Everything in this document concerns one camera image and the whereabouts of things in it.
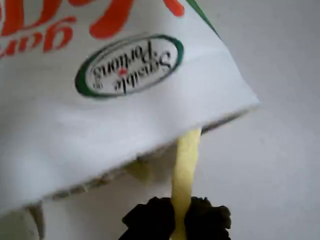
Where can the white veggie straws packet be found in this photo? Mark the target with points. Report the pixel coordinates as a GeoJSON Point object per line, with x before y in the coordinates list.
{"type": "Point", "coordinates": [125, 120]}

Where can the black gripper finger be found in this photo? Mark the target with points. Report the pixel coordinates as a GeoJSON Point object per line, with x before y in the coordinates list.
{"type": "Point", "coordinates": [207, 220]}
{"type": "Point", "coordinates": [150, 220]}

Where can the pale yellow veggie straw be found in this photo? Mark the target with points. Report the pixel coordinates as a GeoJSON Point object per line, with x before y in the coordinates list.
{"type": "Point", "coordinates": [185, 175]}

